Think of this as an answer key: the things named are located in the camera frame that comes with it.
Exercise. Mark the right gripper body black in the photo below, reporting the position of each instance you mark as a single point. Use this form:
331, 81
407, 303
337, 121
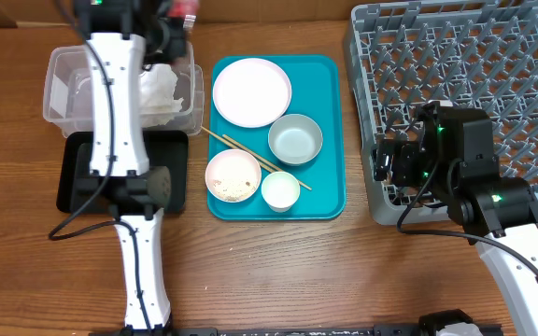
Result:
386, 161

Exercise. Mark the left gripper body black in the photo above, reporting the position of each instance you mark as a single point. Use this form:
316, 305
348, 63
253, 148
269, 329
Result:
170, 45

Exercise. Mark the red snack wrapper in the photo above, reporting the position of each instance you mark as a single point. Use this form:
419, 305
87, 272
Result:
185, 10

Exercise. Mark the white tissue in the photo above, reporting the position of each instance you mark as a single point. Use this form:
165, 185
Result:
157, 102

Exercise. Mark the grey-green bowl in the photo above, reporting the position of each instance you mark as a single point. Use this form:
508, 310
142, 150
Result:
295, 139

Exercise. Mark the white cup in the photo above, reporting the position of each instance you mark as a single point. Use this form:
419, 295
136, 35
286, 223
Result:
280, 190

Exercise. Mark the pink bowl with rice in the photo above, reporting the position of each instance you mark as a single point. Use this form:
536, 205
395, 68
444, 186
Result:
233, 176

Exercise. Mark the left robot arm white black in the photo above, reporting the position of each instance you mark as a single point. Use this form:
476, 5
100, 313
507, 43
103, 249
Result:
123, 39

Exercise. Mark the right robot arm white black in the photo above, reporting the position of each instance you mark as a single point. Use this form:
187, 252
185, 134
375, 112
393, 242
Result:
454, 160

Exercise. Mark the grey dishwasher rack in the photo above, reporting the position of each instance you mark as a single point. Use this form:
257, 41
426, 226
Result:
481, 54

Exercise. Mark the clear plastic bin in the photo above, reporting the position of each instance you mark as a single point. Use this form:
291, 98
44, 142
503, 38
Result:
67, 99

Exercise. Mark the wooden chopstick lower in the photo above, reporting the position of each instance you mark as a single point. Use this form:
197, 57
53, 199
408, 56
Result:
233, 146

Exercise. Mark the wooden chopstick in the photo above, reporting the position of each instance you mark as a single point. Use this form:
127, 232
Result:
233, 146
266, 162

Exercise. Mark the large pink plate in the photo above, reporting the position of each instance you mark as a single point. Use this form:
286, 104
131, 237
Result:
252, 92

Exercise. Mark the wooden chopstick upper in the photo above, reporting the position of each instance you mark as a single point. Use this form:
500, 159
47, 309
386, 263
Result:
266, 162

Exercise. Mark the black tray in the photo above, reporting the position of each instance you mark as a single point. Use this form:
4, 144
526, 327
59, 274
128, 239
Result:
165, 148

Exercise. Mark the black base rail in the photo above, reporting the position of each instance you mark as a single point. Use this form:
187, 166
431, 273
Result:
450, 322

